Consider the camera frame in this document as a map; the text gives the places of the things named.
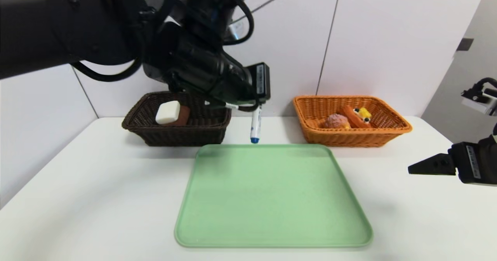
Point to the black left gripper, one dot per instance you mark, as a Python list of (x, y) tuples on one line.
[(261, 80)]

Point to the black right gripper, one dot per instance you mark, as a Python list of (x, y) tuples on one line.
[(472, 163)]

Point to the blue and white marker pen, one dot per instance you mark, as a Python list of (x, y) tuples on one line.
[(256, 127)]

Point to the brown towel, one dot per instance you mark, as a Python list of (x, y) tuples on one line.
[(183, 115)]

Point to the pink brown cream puff bun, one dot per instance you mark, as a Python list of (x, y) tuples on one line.
[(337, 121)]

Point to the orange fruit tart boat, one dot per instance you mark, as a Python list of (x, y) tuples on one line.
[(359, 116)]

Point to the white soap bar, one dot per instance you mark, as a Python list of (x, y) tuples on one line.
[(168, 112)]

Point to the orange wicker basket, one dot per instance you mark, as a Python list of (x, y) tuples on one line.
[(349, 136)]

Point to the dark brown wicker basket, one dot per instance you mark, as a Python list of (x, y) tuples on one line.
[(182, 134)]

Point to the light green plastic tray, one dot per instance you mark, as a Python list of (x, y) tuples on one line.
[(271, 199)]

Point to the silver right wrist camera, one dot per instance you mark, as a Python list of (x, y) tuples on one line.
[(481, 100)]

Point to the dark grey wall plate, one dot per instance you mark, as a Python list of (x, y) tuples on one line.
[(465, 44)]

